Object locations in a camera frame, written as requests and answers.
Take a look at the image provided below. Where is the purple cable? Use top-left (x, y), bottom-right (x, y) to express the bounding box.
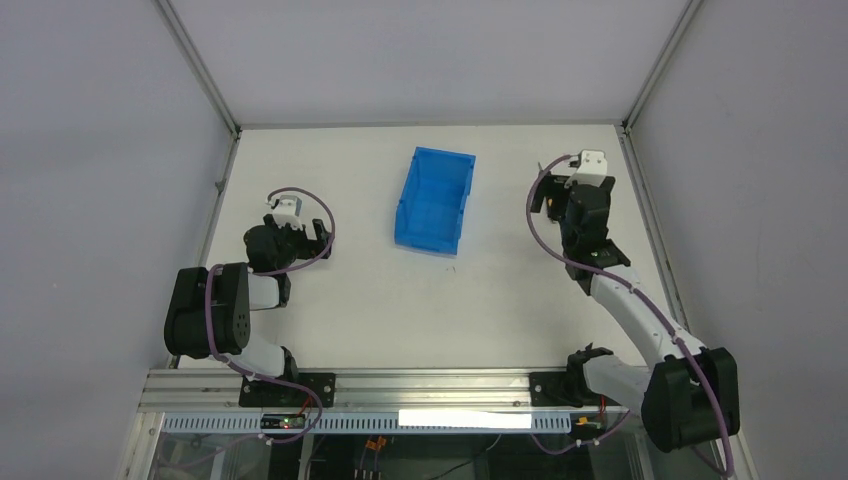
top-left (525, 154), bottom-right (737, 478)
top-left (205, 186), bottom-right (337, 372)

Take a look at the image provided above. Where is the aluminium front rail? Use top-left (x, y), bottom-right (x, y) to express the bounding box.
top-left (137, 368), bottom-right (664, 415)

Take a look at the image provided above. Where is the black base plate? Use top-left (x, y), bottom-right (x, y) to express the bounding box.
top-left (238, 372), bottom-right (337, 408)
top-left (528, 370), bottom-right (619, 408)

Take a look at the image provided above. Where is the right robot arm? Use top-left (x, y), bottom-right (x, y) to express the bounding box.
top-left (526, 173), bottom-right (740, 452)

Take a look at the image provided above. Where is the black yellow screwdriver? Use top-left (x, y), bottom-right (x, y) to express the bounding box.
top-left (532, 166), bottom-right (562, 222)

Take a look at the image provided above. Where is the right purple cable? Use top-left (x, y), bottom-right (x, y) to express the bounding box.
top-left (525, 154), bottom-right (737, 478)

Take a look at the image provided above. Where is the white slotted cable duct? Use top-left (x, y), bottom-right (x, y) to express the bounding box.
top-left (162, 409), bottom-right (572, 435)

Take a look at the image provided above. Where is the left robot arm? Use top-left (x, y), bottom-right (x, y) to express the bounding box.
top-left (163, 214), bottom-right (331, 383)

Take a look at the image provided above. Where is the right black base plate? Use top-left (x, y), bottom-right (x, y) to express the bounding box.
top-left (528, 370), bottom-right (619, 408)

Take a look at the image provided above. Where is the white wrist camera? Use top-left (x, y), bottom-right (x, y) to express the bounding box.
top-left (566, 149), bottom-right (608, 187)
top-left (271, 195), bottom-right (303, 231)

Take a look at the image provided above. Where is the green circuit board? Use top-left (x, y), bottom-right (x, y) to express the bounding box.
top-left (260, 414), bottom-right (307, 431)

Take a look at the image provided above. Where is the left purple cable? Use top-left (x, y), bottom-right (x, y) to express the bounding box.
top-left (205, 186), bottom-right (337, 372)

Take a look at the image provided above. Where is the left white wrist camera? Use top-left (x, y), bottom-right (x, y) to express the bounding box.
top-left (271, 195), bottom-right (303, 231)

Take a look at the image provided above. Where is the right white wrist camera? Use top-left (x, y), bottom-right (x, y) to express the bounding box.
top-left (566, 149), bottom-right (608, 187)

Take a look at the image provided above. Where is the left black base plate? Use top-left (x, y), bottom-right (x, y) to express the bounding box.
top-left (238, 372), bottom-right (337, 408)

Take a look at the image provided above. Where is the blue plastic bin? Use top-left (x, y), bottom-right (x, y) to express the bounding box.
top-left (394, 146), bottom-right (476, 256)

